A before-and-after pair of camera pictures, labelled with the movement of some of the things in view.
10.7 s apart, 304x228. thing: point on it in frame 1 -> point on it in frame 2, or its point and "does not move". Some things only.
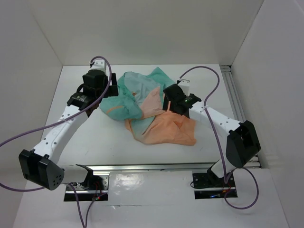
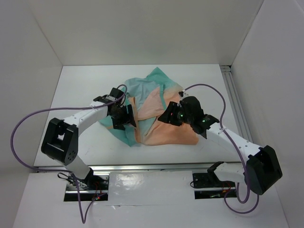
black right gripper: [166, 104] -> [172, 107]
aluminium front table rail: [133, 166] does not move
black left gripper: [113, 90] -> [127, 118]
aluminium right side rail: [230, 79] does not move
